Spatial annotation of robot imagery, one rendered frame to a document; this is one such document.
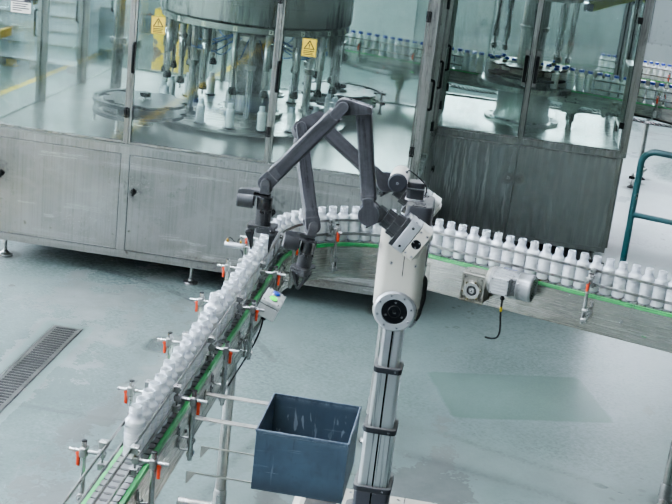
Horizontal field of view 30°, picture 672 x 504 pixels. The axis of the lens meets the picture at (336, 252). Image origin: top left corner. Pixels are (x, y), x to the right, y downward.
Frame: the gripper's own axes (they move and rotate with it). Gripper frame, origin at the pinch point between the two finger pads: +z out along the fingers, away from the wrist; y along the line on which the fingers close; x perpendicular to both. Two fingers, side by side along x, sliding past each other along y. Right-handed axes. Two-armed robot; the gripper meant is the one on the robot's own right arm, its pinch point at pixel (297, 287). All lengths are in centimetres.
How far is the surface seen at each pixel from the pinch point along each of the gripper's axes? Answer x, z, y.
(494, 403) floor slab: 43, 107, -213
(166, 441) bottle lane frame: 15, 20, 108
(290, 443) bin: 41, 22, 73
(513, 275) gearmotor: 52, 4, -123
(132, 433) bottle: 14, 10, 128
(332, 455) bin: 55, 22, 69
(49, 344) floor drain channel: -188, 142, -125
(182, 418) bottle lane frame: 9, 21, 90
